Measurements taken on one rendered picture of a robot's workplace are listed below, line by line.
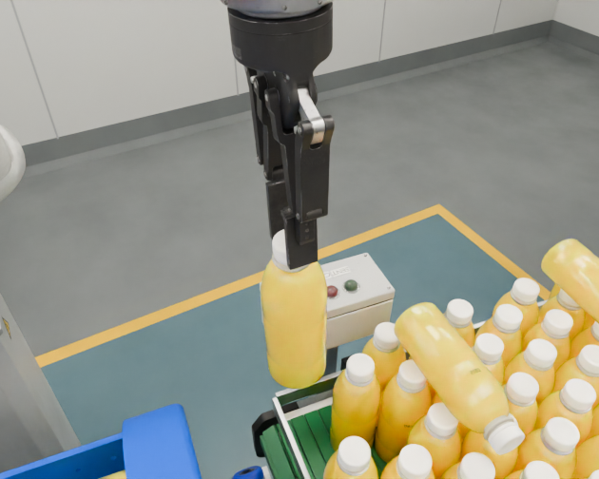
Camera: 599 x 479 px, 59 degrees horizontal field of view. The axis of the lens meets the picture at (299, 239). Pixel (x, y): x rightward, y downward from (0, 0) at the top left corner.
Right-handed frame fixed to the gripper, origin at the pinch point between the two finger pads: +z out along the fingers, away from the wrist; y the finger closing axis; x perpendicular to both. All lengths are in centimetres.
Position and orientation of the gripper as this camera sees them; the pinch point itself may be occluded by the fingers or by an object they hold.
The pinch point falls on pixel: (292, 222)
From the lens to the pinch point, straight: 50.9
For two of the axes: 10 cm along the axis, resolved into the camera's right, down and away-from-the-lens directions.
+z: 0.3, 7.6, 6.5
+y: 3.9, 5.9, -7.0
